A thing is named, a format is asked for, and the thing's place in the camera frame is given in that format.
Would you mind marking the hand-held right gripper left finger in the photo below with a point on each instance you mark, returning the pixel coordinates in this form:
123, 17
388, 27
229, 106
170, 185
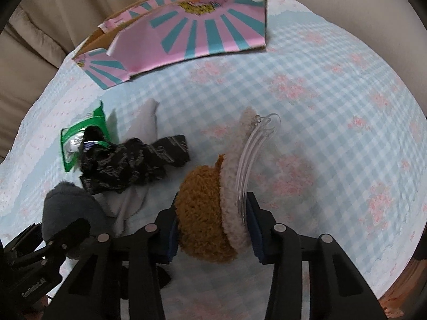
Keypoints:
171, 240

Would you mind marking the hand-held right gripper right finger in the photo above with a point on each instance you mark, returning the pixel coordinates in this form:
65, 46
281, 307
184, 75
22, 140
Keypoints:
256, 240

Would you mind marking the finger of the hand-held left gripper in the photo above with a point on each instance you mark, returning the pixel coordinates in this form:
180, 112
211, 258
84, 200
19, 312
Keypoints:
72, 233

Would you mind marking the brown fluffy plush headband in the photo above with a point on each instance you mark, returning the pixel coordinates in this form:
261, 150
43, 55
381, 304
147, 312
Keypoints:
200, 206

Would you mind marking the pink teal striped cardboard box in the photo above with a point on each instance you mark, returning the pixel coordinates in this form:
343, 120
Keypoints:
196, 30

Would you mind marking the black printed cloth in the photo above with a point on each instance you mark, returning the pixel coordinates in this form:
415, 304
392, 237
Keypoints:
130, 163

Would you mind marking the green plastic packet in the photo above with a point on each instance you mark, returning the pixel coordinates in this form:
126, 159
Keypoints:
71, 133

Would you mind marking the grey cloth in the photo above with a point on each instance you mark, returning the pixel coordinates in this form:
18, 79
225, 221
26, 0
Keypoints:
148, 120

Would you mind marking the light blue checkered blanket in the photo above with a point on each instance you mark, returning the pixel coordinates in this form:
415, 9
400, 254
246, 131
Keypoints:
300, 123

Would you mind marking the beige sofa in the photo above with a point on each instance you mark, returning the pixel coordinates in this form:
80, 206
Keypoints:
40, 23

